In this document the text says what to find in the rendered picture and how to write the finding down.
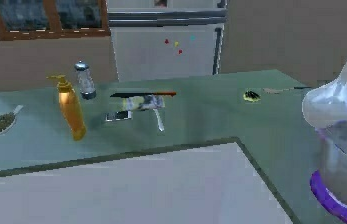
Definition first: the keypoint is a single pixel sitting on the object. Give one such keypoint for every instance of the yellow and white candy bag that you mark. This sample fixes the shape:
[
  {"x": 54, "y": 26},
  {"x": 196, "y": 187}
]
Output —
[{"x": 143, "y": 102}]

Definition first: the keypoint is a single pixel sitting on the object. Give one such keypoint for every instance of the white butter knife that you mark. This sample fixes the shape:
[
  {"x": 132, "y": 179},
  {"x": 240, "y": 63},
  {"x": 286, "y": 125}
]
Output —
[{"x": 159, "y": 120}]

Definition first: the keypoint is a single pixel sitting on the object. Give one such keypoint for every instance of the black smartphone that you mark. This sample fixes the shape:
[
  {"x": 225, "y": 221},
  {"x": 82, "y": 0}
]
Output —
[{"x": 118, "y": 115}]

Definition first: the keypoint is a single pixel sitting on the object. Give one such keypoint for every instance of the white fridge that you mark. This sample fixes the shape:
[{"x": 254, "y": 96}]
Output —
[{"x": 167, "y": 50}]

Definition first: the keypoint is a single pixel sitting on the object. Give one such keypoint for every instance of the yellow and black small object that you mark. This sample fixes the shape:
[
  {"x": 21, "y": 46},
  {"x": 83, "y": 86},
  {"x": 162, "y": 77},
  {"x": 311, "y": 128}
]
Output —
[{"x": 251, "y": 96}]

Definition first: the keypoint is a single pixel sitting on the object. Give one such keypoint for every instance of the glass salt shaker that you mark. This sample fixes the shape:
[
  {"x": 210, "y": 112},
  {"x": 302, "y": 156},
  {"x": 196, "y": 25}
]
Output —
[{"x": 85, "y": 81}]

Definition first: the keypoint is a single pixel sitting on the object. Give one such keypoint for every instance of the orange pump bottle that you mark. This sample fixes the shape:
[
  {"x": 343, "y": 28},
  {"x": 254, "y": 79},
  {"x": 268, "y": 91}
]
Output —
[{"x": 71, "y": 110}]

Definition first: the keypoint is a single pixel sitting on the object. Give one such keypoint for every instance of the wooden spoon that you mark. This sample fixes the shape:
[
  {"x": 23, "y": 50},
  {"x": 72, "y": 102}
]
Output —
[{"x": 277, "y": 89}]

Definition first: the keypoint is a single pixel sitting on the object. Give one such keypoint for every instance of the brown framed window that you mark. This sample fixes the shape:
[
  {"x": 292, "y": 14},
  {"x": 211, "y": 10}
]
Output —
[{"x": 51, "y": 18}]

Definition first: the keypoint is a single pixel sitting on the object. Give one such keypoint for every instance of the spoon with green herbs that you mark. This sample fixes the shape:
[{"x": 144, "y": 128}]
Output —
[{"x": 3, "y": 121}]

